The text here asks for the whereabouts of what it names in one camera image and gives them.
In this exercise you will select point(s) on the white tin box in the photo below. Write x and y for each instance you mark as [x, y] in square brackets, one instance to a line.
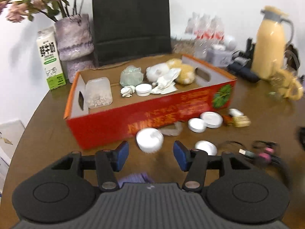
[218, 57]

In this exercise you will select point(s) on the small dark red packet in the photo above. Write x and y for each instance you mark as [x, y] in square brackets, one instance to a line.
[226, 120]

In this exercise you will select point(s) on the purple knit pouch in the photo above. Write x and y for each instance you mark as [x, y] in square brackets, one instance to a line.
[135, 179]

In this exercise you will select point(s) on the white round speaker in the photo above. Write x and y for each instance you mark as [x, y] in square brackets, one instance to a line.
[230, 41]

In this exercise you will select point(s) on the white earbuds case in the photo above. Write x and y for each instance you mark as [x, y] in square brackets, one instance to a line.
[218, 47]

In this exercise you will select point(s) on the clear glass cup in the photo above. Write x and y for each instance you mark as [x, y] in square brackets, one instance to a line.
[275, 90]

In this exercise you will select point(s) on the white plush toy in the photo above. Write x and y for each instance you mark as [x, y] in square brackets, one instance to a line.
[157, 71]

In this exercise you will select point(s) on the black glasses case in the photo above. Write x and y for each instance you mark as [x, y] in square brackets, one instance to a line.
[243, 72]

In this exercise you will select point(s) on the black paper bag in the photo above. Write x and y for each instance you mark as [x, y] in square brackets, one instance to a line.
[131, 23]

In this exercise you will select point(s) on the white green milk carton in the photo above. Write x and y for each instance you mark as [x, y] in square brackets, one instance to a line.
[50, 59]

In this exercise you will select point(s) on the grey power adapter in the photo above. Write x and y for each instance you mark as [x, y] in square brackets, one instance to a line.
[240, 57]

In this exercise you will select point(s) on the white tissue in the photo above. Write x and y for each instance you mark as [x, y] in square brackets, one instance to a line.
[164, 84]

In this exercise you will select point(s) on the clear plastic wrapper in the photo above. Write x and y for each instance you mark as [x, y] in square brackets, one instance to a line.
[171, 130]

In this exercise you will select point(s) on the red cardboard box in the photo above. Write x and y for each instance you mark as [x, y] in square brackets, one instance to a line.
[143, 121]

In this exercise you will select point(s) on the white desk calendar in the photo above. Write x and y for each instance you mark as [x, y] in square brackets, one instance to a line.
[10, 133]

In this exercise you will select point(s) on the black charger stand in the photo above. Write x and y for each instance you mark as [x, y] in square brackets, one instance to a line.
[250, 47]

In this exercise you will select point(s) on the clear plastic container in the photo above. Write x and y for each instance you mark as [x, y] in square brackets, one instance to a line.
[99, 93]

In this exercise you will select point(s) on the large white round jar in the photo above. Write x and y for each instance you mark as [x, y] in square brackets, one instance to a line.
[149, 142]

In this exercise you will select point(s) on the yellow thermos jug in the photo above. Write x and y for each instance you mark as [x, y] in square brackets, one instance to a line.
[268, 47]

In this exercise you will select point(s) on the clear snack container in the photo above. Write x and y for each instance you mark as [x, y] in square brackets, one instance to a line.
[183, 46]

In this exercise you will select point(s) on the small white box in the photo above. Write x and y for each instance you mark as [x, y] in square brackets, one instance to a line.
[236, 112]

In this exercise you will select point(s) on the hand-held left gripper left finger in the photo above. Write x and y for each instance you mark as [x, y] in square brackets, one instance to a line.
[122, 155]

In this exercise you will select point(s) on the purple marbled vase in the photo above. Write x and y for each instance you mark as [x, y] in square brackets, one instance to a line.
[73, 40]

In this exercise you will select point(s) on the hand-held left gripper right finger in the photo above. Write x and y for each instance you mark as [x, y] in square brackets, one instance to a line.
[180, 155]

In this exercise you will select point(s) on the yellow plush toy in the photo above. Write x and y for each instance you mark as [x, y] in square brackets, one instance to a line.
[185, 74]

